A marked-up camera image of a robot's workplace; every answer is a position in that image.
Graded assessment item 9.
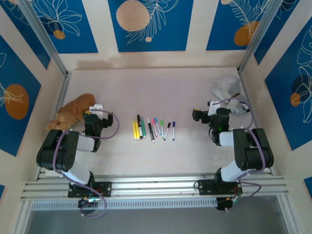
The black whiteboard marker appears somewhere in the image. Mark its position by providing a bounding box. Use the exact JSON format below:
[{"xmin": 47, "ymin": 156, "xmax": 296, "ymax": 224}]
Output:
[{"xmin": 136, "ymin": 114, "xmax": 143, "ymax": 139}]

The thin black pen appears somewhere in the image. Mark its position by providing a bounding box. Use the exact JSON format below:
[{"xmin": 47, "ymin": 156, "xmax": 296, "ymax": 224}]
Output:
[{"xmin": 163, "ymin": 122, "xmax": 172, "ymax": 141}]

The white black marker pen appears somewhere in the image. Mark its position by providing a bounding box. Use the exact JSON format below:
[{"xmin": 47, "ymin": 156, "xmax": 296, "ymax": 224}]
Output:
[{"xmin": 147, "ymin": 117, "xmax": 156, "ymax": 143}]

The brown plush toy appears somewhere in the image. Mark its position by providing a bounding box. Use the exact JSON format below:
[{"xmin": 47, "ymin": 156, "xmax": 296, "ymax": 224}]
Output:
[{"xmin": 46, "ymin": 94, "xmax": 96, "ymax": 131}]

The white grey plush dog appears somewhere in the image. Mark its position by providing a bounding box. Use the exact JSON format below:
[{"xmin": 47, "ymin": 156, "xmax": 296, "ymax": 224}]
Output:
[{"xmin": 211, "ymin": 75, "xmax": 252, "ymax": 115}]

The black controller board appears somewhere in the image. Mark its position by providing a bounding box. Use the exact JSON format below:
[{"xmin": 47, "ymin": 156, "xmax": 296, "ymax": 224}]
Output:
[
  {"xmin": 216, "ymin": 194, "xmax": 242, "ymax": 212},
  {"xmin": 78, "ymin": 196, "xmax": 99, "ymax": 208}
]

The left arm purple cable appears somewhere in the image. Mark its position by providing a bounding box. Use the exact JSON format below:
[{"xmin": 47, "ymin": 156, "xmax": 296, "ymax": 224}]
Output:
[{"xmin": 52, "ymin": 109, "xmax": 120, "ymax": 218}]

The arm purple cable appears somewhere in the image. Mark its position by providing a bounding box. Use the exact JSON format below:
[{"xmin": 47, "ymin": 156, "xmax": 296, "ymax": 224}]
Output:
[
  {"xmin": 52, "ymin": 109, "xmax": 120, "ymax": 218},
  {"xmin": 211, "ymin": 97, "xmax": 267, "ymax": 212}
]

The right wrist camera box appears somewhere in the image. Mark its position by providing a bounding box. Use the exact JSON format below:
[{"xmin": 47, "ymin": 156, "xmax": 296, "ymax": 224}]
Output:
[{"xmin": 207, "ymin": 99, "xmax": 221, "ymax": 116}]

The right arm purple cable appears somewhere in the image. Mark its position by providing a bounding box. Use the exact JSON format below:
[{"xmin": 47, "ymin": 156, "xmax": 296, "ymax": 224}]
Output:
[{"xmin": 211, "ymin": 97, "xmax": 267, "ymax": 212}]

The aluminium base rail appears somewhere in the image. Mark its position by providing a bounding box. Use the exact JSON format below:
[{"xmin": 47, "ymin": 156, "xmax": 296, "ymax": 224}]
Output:
[{"xmin": 20, "ymin": 172, "xmax": 290, "ymax": 202}]

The white slotted cable duct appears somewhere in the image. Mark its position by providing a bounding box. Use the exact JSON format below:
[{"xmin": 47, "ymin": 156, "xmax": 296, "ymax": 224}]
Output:
[{"xmin": 31, "ymin": 197, "xmax": 218, "ymax": 211}]

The aluminium frame post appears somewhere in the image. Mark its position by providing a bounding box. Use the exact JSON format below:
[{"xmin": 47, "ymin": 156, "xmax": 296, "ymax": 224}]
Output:
[
  {"xmin": 17, "ymin": 0, "xmax": 73, "ymax": 78},
  {"xmin": 236, "ymin": 0, "xmax": 285, "ymax": 75}
]

